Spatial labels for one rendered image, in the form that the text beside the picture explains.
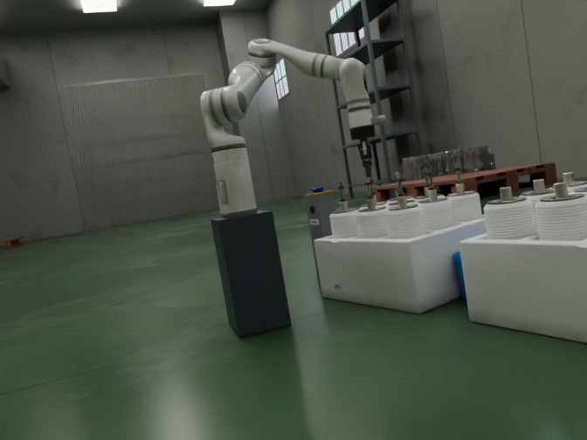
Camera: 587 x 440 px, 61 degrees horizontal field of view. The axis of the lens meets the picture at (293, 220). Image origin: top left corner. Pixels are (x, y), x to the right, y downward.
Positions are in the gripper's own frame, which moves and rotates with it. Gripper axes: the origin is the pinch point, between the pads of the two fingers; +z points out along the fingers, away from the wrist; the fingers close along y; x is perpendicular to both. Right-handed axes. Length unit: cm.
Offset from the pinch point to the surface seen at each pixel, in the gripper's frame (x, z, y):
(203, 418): -31, 35, 81
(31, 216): -725, -15, -788
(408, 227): 8.3, 14.7, 29.8
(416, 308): 7.2, 33.8, 35.3
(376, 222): 0.7, 13.2, 21.2
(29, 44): -671, -372, -815
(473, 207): 26.9, 13.8, 13.0
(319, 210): -17.3, 9.5, -2.4
